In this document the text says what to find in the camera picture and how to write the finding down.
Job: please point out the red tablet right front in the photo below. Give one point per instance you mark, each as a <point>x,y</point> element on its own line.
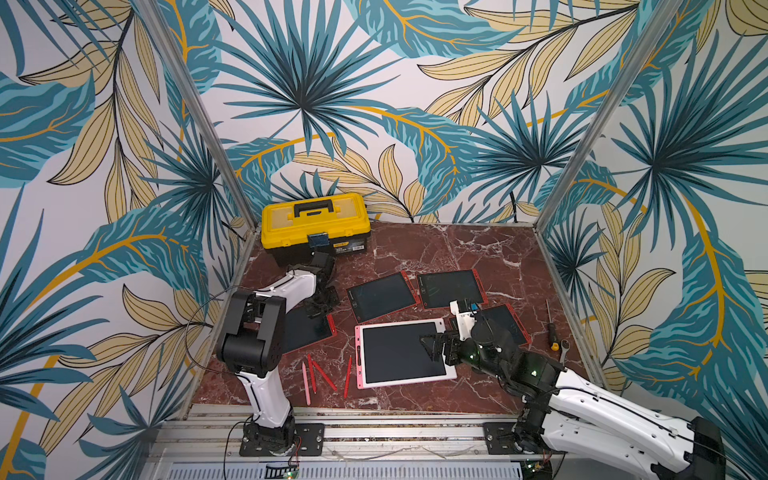
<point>505,316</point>

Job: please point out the large pink writing tablet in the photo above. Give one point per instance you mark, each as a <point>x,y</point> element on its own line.
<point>391,354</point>

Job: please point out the black yellow screwdriver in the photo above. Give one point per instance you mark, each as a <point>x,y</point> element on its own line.
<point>553,339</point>

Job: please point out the red tablet right back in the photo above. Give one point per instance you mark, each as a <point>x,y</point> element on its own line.
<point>438,290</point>

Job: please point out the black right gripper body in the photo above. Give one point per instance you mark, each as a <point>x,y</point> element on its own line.
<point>452,345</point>

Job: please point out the red tablet far left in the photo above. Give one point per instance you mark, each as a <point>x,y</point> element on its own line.
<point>301,330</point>

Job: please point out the red stylus angled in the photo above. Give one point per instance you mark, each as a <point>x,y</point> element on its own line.
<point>324,376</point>

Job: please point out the yellow black toolbox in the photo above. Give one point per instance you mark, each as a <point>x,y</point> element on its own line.
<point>286,226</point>

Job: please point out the red stylus beside pink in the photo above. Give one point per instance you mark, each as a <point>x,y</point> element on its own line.
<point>312,374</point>

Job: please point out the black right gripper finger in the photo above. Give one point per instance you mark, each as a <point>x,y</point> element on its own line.
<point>434,353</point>
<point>430,340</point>

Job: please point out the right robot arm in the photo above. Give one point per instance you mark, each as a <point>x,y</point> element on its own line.
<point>565,413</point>

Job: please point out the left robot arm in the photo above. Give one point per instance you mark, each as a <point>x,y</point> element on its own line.
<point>299,284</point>

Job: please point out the red tablet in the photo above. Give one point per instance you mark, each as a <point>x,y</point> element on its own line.
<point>438,290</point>
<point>505,316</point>
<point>381,297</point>
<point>301,330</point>

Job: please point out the red tablet centre back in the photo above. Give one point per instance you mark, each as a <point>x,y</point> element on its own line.
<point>381,297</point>

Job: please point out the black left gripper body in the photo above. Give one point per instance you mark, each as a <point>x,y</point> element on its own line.
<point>321,302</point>

